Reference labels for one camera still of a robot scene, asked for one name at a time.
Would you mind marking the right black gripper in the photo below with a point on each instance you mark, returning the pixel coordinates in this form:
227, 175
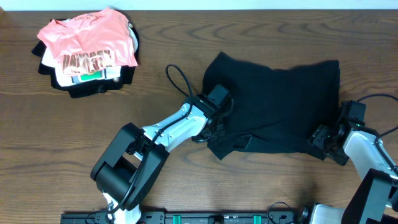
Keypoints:
318, 138

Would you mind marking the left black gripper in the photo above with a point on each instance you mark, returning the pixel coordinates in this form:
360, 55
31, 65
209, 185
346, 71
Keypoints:
222, 127

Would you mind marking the black garment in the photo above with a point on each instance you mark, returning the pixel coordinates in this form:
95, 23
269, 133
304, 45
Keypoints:
275, 111

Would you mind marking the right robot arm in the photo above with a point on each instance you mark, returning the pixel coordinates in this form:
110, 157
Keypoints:
350, 140

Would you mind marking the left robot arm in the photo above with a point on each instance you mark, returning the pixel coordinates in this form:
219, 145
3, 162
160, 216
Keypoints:
130, 165

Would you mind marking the white folded t-shirt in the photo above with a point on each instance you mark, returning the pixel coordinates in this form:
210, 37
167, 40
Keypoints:
110, 73

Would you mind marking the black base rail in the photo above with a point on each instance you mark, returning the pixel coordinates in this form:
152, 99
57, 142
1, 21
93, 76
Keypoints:
159, 217

